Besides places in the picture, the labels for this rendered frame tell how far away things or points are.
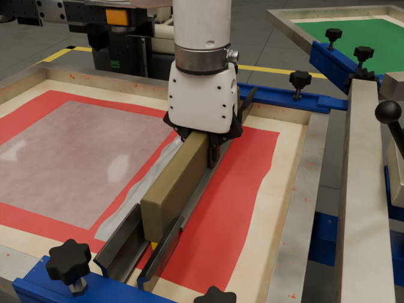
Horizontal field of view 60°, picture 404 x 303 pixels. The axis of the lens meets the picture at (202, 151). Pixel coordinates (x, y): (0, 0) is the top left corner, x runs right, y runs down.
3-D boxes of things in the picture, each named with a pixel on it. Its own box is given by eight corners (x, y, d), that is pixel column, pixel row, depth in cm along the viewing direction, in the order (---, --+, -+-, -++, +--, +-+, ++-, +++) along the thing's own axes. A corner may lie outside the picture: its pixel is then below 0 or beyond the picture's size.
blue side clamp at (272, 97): (195, 111, 85) (195, 85, 81) (202, 102, 89) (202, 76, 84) (323, 134, 76) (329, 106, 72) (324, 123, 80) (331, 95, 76)
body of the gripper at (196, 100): (244, 51, 50) (239, 119, 56) (179, 42, 53) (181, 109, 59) (229, 70, 44) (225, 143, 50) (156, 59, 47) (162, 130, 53)
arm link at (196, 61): (245, 38, 49) (244, 57, 50) (187, 31, 51) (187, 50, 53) (230, 55, 43) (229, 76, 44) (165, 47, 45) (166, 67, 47)
